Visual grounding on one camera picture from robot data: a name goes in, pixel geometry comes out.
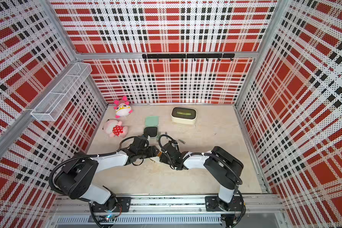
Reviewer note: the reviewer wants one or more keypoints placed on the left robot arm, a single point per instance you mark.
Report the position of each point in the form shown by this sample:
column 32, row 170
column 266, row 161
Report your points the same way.
column 74, row 177

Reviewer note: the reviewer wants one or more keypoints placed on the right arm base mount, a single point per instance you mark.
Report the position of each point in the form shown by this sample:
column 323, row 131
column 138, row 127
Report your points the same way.
column 223, row 203

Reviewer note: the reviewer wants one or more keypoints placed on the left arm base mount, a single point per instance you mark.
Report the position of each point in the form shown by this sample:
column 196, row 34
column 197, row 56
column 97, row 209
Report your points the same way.
column 114, row 204

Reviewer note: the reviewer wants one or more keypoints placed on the aluminium front rail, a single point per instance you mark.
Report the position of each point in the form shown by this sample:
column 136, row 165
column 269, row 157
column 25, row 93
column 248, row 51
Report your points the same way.
column 190, row 210

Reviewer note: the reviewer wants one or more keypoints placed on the pink owl plush toy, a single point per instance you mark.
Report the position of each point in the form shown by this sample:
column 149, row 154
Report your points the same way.
column 122, row 107

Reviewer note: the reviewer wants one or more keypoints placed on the pink doll red dress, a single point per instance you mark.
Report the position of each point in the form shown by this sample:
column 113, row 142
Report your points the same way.
column 115, row 128

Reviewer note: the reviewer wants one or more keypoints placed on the cream tissue box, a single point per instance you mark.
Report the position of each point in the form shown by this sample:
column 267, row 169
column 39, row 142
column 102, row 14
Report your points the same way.
column 183, row 115

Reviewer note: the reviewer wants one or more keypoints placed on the green nail clipper case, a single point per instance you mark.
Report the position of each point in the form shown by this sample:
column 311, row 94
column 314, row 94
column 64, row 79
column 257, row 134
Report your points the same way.
column 151, row 127

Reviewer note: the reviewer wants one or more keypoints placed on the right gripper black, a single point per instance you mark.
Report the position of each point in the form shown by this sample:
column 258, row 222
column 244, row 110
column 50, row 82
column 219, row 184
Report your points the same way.
column 162, row 159

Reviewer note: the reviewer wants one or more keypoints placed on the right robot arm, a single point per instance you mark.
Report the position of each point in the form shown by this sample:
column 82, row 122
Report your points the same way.
column 224, row 167

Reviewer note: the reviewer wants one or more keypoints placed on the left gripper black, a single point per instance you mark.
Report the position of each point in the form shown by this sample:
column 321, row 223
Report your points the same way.
column 153, row 152

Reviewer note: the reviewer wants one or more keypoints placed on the cream case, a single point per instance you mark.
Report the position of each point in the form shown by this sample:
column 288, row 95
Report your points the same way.
column 157, row 157

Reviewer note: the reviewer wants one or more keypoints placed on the white wire mesh basket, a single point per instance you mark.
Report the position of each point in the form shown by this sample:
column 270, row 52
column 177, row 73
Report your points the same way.
column 53, row 104

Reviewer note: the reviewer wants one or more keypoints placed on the black wall hook rail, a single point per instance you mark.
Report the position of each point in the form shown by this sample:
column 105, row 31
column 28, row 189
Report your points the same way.
column 189, row 56

